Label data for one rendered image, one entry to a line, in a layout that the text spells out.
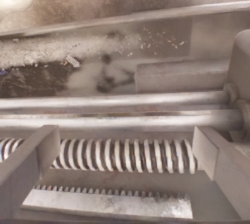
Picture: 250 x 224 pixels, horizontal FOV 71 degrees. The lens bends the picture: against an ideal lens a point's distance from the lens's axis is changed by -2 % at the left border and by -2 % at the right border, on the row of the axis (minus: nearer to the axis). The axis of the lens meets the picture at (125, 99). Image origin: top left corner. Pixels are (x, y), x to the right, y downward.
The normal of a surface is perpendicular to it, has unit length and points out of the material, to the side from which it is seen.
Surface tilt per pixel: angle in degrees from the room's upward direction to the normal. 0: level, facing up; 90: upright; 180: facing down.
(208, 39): 0
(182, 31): 0
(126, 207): 90
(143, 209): 90
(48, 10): 0
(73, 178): 90
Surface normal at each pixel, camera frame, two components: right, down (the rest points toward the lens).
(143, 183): -0.14, -0.79
